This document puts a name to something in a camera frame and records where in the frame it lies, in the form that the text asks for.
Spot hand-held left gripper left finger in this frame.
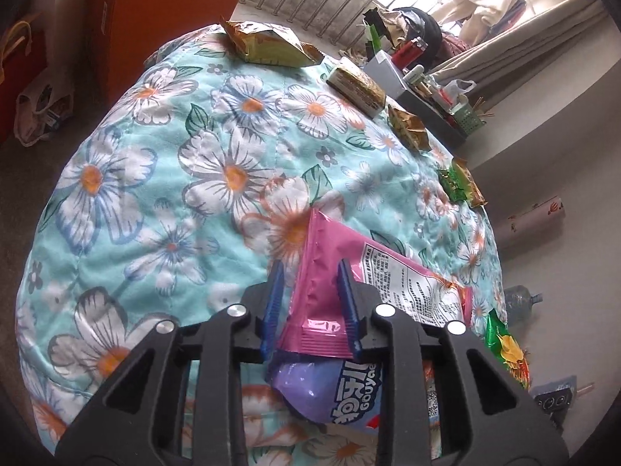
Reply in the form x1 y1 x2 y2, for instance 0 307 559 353
55 261 285 466

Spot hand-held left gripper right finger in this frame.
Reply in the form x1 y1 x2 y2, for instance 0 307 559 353
338 259 568 466

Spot pink snack packet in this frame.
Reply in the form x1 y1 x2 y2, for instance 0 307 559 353
276 208 474 360

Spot purple snack packet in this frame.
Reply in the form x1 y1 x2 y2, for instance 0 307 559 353
269 356 440 430

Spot floral teal blanket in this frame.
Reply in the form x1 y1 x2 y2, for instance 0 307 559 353
14 22 510 466

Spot green orange snack packet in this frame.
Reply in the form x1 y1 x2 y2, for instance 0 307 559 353
438 156 486 207

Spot green yellow snack packet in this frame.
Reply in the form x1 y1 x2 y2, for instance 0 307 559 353
484 309 532 391

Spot blue water jug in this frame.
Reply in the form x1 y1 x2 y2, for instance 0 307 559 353
503 285 544 323

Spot small golden snack packet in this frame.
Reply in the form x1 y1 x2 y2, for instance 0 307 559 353
387 105 431 152

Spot rolled printed poster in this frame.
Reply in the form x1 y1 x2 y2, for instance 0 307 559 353
497 195 566 248

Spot dark grey desk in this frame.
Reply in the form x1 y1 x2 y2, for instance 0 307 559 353
364 51 486 147

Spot brown striped snack box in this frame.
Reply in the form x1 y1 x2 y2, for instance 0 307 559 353
326 57 387 118

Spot green perforated basket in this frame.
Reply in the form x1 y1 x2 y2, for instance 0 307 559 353
449 94 487 134

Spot light grey box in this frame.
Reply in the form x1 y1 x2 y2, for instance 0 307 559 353
364 51 411 93

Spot white plastic bag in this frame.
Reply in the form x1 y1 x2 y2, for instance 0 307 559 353
444 79 476 108

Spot large gold snack packet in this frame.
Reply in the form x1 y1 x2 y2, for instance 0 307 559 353
218 17 325 69

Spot red lighters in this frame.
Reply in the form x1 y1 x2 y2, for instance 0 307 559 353
393 41 428 66

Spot black round bag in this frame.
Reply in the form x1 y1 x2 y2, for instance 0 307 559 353
390 7 443 52

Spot orange cardboard box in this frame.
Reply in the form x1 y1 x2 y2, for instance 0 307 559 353
87 0 246 108

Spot metal window railing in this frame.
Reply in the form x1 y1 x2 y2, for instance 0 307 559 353
220 0 447 49

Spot white tote bag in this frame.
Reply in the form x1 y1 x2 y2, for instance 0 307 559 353
14 65 76 146

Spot beige curtain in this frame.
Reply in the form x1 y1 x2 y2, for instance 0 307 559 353
427 0 612 112

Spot hanging beige clothes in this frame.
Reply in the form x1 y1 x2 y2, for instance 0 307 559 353
453 0 534 40

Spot red tote bag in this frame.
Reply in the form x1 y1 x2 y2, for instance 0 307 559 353
0 19 47 144

